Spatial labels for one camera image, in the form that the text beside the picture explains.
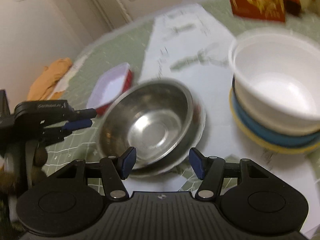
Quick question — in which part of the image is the red rectangular plastic tray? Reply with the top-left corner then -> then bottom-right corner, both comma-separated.
86,63 -> 133,117

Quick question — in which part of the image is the dark red small toy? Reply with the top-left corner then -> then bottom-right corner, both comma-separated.
285,0 -> 303,18

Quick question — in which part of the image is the white plastic bowl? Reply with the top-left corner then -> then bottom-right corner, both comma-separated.
228,29 -> 320,134

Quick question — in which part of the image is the white floral plate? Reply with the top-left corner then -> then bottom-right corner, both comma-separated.
132,92 -> 208,178

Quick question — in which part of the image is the blue enamel bowl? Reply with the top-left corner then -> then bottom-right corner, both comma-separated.
231,90 -> 320,148

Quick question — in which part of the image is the orange cloth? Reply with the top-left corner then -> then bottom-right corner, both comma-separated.
26,57 -> 73,101

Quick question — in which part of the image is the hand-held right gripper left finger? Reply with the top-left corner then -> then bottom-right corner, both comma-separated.
51,146 -> 137,200

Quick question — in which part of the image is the cream ceramic bowl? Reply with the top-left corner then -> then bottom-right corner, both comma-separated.
229,97 -> 320,155

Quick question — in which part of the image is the white deer print runner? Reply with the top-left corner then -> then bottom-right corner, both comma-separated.
122,4 -> 320,233

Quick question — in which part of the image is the stainless steel bowl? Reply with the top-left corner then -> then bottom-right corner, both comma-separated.
96,79 -> 207,175

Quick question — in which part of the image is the beige curtain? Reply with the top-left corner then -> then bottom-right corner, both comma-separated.
72,0 -> 133,33

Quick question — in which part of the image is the white bear print sheet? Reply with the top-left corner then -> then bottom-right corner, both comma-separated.
54,52 -> 93,100

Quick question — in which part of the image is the person's left hand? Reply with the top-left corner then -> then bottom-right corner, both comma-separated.
32,147 -> 48,181

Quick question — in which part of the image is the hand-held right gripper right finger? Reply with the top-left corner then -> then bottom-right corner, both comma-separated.
189,147 -> 272,200

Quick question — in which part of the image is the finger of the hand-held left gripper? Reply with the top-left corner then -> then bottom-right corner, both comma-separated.
63,119 -> 93,131
74,108 -> 98,118

